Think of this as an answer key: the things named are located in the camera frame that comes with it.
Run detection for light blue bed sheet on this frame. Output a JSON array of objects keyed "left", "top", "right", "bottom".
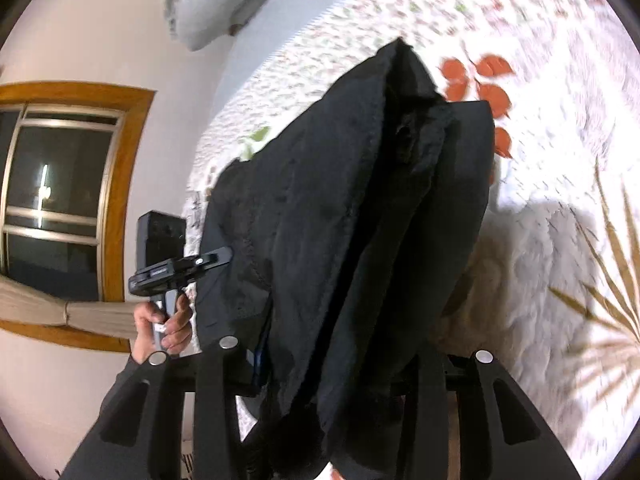
[{"left": 215, "top": 0, "right": 416, "bottom": 126}]

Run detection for wooden framed window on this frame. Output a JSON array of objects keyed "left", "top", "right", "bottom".
[{"left": 0, "top": 81, "right": 157, "bottom": 353}]

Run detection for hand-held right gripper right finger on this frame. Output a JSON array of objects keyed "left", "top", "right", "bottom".
[{"left": 395, "top": 350, "right": 583, "bottom": 480}]

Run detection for grey pillow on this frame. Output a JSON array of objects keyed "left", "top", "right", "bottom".
[{"left": 167, "top": 0, "right": 311, "bottom": 52}]

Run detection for person's left hand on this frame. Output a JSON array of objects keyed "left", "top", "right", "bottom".
[{"left": 131, "top": 292, "right": 195, "bottom": 366}]

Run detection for floral quilted blanket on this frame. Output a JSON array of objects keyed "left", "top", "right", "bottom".
[{"left": 182, "top": 0, "right": 640, "bottom": 480}]

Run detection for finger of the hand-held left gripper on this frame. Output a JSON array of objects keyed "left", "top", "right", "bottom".
[{"left": 196, "top": 247, "right": 234, "bottom": 270}]

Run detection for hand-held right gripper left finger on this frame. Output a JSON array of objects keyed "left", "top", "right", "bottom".
[{"left": 60, "top": 335, "right": 273, "bottom": 480}]

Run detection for black pants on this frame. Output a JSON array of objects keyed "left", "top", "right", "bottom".
[{"left": 192, "top": 37, "right": 496, "bottom": 480}]

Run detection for beige curtain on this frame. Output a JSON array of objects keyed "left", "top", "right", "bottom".
[{"left": 0, "top": 275, "right": 141, "bottom": 338}]

